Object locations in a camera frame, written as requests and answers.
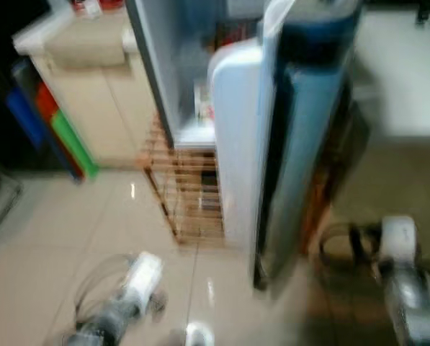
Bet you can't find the dark glossy fridge door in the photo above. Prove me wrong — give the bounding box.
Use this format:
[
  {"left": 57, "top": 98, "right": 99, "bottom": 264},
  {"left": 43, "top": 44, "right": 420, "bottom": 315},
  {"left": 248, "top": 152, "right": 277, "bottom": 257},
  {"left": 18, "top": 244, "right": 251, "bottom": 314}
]
[{"left": 207, "top": 0, "right": 367, "bottom": 293}]

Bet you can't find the beige kitchen base cabinet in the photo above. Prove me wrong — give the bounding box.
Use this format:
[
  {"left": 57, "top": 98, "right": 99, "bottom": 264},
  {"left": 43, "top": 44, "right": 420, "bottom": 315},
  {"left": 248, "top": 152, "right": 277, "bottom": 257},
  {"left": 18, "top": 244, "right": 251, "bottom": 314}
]
[{"left": 13, "top": 7, "right": 161, "bottom": 170}]

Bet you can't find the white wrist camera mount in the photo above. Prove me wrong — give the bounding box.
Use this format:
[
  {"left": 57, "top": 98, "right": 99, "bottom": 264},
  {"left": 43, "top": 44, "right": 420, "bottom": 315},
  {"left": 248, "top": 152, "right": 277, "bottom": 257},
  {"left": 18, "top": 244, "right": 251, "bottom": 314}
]
[
  {"left": 380, "top": 215, "right": 418, "bottom": 264},
  {"left": 121, "top": 251, "right": 165, "bottom": 314}
]

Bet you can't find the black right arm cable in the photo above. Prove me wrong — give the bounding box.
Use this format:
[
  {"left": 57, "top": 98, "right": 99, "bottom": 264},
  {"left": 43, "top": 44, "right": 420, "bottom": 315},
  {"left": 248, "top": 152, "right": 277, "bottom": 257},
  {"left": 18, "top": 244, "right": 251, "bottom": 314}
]
[{"left": 318, "top": 222, "right": 430, "bottom": 325}]

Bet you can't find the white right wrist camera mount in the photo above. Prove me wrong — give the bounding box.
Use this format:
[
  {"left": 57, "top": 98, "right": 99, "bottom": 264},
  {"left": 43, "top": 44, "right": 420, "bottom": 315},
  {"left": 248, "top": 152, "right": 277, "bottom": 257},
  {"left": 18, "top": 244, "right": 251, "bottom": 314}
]
[{"left": 380, "top": 215, "right": 418, "bottom": 264}]

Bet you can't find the red plastic bin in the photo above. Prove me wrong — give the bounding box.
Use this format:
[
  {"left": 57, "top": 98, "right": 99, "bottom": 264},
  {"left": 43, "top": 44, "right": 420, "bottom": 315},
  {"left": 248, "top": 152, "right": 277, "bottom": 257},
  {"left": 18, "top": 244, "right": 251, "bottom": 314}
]
[{"left": 31, "top": 79, "right": 61, "bottom": 123}]

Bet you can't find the blue plastic bin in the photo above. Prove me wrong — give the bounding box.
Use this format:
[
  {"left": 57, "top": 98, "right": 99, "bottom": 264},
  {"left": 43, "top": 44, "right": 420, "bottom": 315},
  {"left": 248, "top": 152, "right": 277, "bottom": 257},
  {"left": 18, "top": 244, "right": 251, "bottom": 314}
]
[{"left": 4, "top": 86, "right": 42, "bottom": 152}]

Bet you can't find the white robot leg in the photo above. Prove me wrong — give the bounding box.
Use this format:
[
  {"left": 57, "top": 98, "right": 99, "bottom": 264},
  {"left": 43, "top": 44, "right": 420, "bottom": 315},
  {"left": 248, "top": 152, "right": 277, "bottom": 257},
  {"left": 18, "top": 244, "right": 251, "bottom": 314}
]
[{"left": 184, "top": 321, "right": 217, "bottom": 346}]

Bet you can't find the wooden wine rack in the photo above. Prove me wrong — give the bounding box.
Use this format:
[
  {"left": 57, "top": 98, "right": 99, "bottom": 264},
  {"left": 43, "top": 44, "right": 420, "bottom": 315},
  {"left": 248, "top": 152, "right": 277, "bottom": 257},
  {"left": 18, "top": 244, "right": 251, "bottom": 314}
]
[{"left": 141, "top": 115, "right": 230, "bottom": 247}]

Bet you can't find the open fridge body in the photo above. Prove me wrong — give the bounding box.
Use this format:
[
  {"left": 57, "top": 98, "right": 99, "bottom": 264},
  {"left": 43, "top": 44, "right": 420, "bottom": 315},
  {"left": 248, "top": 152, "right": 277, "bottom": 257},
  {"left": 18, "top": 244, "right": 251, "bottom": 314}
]
[{"left": 125, "top": 0, "right": 273, "bottom": 150}]

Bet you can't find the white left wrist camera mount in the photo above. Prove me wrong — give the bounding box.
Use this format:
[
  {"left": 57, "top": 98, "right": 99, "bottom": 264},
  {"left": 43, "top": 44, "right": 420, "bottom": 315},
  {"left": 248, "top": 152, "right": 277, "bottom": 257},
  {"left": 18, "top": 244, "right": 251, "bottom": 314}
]
[{"left": 121, "top": 251, "right": 165, "bottom": 314}]

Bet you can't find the green plastic bin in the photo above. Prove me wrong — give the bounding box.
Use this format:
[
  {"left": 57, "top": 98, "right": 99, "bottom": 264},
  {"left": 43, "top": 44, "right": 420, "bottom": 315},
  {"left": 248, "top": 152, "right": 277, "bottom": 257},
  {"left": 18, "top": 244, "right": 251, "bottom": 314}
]
[{"left": 50, "top": 108, "right": 100, "bottom": 179}]

